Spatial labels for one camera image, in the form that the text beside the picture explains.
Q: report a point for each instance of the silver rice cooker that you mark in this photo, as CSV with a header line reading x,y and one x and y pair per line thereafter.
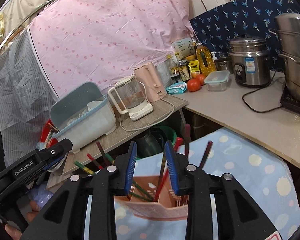
x,y
250,61

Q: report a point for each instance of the black induction cooker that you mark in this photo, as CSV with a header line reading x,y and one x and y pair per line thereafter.
x,y
289,102

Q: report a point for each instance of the long maroon chopstick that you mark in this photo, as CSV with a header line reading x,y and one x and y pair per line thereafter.
x,y
206,154

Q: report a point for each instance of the blue wipes packet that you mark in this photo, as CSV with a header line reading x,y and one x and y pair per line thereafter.
x,y
177,88

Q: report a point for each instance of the cooking oil bottle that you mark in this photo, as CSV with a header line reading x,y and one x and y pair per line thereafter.
x,y
206,63

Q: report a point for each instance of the person's left hand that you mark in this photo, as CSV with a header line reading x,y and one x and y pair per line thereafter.
x,y
17,222

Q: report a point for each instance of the red tomato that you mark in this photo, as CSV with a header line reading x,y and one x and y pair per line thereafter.
x,y
201,78
193,85

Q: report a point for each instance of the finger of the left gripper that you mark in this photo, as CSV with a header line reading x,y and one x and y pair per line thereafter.
x,y
54,153

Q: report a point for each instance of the blue patterned tablecloth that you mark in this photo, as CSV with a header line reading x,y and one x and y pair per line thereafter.
x,y
264,176

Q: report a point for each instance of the large steel steamer pot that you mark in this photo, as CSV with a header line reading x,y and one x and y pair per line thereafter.
x,y
288,32

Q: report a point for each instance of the clear food container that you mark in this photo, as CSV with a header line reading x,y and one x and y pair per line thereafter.
x,y
217,81

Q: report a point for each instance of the navy floral cloth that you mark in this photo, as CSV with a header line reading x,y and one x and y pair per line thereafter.
x,y
216,27

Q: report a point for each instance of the grey striped cloth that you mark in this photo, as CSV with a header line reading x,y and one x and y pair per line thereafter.
x,y
25,100

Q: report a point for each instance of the soy sauce bottle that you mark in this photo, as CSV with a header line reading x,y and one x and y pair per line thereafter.
x,y
183,70

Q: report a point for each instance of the white carton box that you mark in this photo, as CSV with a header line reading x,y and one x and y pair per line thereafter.
x,y
183,48

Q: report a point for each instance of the glass electric kettle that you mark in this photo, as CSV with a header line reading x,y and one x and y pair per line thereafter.
x,y
128,98

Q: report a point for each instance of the pink electric kettle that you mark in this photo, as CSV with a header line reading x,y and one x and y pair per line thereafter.
x,y
149,76

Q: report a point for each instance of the yellow seasoning packet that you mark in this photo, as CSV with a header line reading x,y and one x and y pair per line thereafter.
x,y
194,67

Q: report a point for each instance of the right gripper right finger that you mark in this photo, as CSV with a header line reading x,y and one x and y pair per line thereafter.
x,y
238,215

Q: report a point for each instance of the pink dotted curtain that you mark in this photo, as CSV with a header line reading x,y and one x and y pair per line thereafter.
x,y
103,41

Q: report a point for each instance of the green plastic basin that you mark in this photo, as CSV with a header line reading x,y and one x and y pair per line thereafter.
x,y
152,141

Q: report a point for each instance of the dish drainer box with lid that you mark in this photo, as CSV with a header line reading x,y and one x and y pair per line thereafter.
x,y
82,116

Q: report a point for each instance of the pink perforated utensil holder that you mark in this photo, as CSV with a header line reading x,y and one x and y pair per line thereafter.
x,y
167,208

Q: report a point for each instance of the red plastic basin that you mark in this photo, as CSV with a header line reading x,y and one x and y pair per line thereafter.
x,y
46,139

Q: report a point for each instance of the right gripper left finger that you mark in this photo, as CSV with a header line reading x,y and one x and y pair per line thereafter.
x,y
83,208

